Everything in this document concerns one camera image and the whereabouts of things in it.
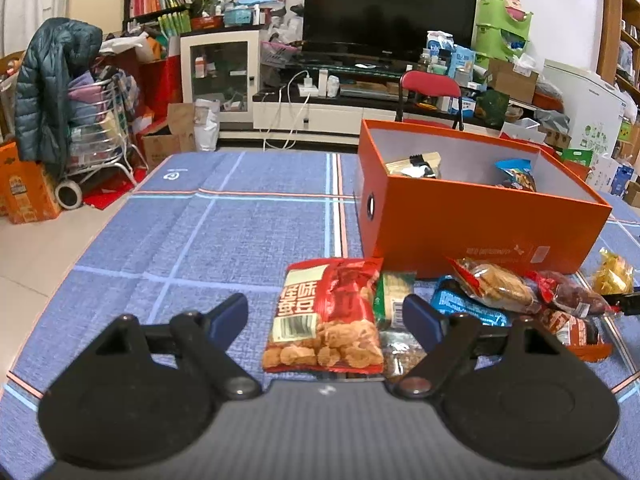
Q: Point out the yellow candy bag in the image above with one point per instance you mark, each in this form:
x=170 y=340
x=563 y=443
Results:
x=614 y=275

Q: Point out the white plastic bag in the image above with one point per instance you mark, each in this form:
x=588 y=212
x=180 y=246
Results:
x=206 y=125

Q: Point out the black beige snack packet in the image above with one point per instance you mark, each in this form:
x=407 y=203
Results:
x=418 y=166

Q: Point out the roll of tape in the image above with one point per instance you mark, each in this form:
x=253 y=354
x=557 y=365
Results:
x=69 y=195

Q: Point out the black flat television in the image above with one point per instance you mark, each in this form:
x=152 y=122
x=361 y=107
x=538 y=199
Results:
x=395 y=29

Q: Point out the red fried bean snack bag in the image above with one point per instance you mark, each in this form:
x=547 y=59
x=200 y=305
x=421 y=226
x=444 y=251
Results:
x=324 y=320

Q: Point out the orange gift bag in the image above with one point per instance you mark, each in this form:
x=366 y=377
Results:
x=27 y=190

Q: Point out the wooden bookshelf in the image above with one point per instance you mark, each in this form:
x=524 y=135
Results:
x=618 y=60

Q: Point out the green cracker snack packet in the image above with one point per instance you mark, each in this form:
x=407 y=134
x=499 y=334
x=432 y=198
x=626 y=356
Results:
x=391 y=291

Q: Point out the orange red snack packet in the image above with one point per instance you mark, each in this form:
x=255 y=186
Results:
x=579 y=335

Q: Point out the blue snack packet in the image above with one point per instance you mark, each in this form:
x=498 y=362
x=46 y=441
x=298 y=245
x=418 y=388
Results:
x=449 y=298

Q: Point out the teal puffer jacket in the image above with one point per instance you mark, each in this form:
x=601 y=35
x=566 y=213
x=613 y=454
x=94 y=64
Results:
x=61 y=50

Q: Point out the red dates snack bag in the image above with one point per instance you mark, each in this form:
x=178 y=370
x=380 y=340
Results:
x=557 y=291

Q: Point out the clear bread snack bag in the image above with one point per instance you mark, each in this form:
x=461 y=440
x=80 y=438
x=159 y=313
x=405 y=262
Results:
x=494 y=286

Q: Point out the blue nut snack bag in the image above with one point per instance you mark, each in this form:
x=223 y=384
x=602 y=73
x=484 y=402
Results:
x=518 y=174

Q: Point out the white tv stand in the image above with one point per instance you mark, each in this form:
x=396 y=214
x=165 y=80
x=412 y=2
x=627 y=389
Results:
x=284 y=109

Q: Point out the brown cardboard box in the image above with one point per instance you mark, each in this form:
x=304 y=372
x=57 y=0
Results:
x=172 y=135

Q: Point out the blue plaid tablecloth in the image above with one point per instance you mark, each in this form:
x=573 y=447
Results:
x=203 y=227

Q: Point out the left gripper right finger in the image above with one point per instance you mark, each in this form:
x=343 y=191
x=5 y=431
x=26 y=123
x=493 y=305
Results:
x=512 y=394

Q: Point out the white glass door cabinet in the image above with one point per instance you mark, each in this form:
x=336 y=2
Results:
x=222 y=65

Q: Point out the white chest freezer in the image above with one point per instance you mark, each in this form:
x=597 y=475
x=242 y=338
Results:
x=595 y=108

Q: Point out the mixed nuts clear packet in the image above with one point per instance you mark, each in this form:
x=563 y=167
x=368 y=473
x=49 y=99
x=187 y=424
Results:
x=401 y=352

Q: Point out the green plastic drawer tower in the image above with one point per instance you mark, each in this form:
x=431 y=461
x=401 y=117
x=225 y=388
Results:
x=502 y=30

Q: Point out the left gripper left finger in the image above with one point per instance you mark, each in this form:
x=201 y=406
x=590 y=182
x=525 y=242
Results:
x=139 y=394

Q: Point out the orange storage box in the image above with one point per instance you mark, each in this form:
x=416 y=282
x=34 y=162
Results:
x=420 y=224

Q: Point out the metal laundry cart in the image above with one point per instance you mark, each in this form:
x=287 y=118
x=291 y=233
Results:
x=103 y=106

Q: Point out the red folding chair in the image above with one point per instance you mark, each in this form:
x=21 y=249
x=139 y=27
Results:
x=433 y=86

